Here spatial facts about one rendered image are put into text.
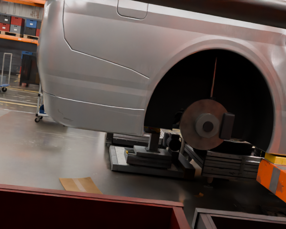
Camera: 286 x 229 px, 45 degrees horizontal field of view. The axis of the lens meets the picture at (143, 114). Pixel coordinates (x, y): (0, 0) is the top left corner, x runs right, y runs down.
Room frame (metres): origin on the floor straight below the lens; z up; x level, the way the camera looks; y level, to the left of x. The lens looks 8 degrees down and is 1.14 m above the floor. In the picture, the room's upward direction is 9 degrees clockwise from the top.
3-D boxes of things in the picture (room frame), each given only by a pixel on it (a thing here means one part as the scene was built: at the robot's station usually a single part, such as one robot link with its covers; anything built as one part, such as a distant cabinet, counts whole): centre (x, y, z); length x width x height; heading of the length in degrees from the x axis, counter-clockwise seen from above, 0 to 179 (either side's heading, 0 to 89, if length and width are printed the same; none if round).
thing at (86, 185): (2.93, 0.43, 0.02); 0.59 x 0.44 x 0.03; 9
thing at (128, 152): (3.88, -0.12, 0.13); 0.50 x 0.36 x 0.10; 99
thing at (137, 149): (3.89, -0.17, 0.32); 0.40 x 0.30 x 0.28; 99
